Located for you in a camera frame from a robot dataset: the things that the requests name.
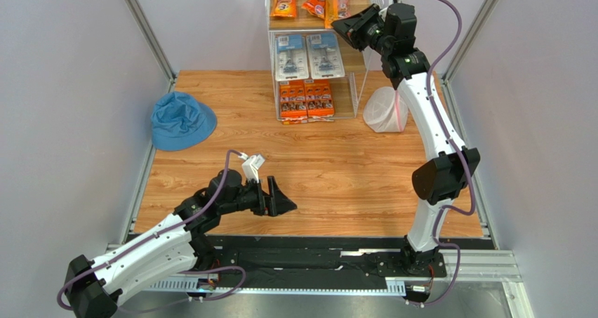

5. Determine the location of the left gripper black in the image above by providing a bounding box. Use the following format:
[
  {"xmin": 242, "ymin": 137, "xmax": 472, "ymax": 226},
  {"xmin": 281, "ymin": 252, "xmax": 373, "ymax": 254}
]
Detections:
[{"xmin": 219, "ymin": 175, "xmax": 297, "ymax": 216}]

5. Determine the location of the white Gillette razor pack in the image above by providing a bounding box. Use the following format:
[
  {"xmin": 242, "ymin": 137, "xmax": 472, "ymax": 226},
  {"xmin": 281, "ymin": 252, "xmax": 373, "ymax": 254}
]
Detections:
[{"xmin": 306, "ymin": 32, "xmax": 345, "ymax": 79}]

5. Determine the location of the blue card razor blister pack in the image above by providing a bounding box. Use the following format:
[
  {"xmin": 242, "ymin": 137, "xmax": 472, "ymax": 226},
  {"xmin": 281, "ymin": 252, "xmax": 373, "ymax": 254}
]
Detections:
[{"xmin": 274, "ymin": 34, "xmax": 310, "ymax": 82}]

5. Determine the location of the orange razor box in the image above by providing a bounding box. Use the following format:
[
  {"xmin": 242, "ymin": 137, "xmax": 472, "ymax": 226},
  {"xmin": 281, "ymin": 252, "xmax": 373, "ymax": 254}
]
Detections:
[
  {"xmin": 279, "ymin": 80, "xmax": 308, "ymax": 125},
  {"xmin": 304, "ymin": 79, "xmax": 335, "ymax": 119}
]

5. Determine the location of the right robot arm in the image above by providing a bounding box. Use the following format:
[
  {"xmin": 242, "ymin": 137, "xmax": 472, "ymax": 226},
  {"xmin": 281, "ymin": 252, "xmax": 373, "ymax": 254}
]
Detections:
[{"xmin": 331, "ymin": 3, "xmax": 481, "ymax": 274}]

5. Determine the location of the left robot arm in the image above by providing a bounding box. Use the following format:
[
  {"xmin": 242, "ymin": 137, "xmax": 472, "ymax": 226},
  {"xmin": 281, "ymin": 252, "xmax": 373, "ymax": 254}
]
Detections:
[{"xmin": 57, "ymin": 169, "xmax": 297, "ymax": 317}]

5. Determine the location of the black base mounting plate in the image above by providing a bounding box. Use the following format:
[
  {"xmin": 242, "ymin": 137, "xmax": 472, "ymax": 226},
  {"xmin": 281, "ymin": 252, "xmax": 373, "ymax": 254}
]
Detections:
[{"xmin": 194, "ymin": 235, "xmax": 447, "ymax": 291}]

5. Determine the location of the white mesh laundry bag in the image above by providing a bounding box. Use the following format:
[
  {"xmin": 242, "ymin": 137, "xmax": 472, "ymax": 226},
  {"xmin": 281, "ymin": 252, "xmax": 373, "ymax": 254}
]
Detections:
[{"xmin": 363, "ymin": 86, "xmax": 409, "ymax": 133}]

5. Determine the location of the blue bucket hat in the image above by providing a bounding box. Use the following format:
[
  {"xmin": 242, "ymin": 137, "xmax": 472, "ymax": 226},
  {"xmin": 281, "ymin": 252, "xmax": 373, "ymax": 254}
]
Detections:
[{"xmin": 150, "ymin": 91, "xmax": 218, "ymax": 152}]

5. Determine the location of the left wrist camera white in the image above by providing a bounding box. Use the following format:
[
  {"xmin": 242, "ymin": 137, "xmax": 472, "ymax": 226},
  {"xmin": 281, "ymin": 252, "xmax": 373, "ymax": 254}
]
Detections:
[{"xmin": 239, "ymin": 153, "xmax": 265, "ymax": 183}]

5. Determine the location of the white wire shelf rack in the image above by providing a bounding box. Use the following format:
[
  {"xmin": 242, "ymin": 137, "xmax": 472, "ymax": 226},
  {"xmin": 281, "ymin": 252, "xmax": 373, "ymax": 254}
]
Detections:
[{"xmin": 265, "ymin": 0, "xmax": 382, "ymax": 125}]

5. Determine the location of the aluminium rail frame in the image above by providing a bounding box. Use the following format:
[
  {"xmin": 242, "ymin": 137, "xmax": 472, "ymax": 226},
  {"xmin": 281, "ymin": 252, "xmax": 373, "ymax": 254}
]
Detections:
[{"xmin": 84, "ymin": 242, "xmax": 524, "ymax": 318}]

